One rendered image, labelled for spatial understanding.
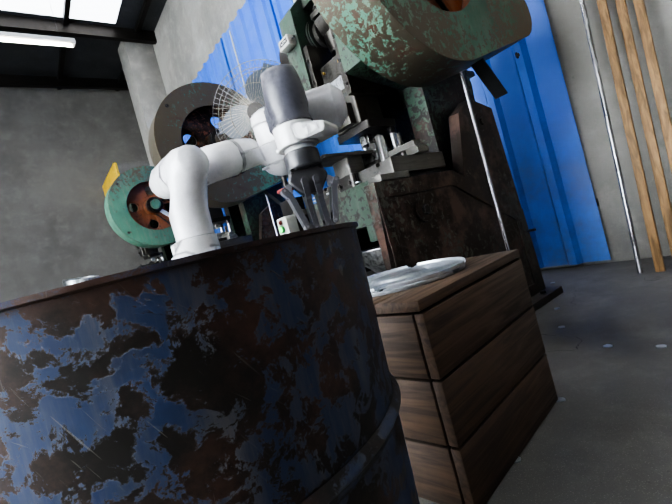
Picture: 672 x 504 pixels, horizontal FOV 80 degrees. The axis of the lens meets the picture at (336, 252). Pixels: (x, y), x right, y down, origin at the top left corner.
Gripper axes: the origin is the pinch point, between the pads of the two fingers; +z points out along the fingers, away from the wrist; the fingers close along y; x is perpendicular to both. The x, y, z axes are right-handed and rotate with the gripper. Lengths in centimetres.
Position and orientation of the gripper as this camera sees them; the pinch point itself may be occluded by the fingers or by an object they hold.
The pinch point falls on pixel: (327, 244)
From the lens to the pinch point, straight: 83.3
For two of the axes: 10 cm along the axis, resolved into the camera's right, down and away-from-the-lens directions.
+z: 2.8, 9.6, -0.1
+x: 2.7, -0.9, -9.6
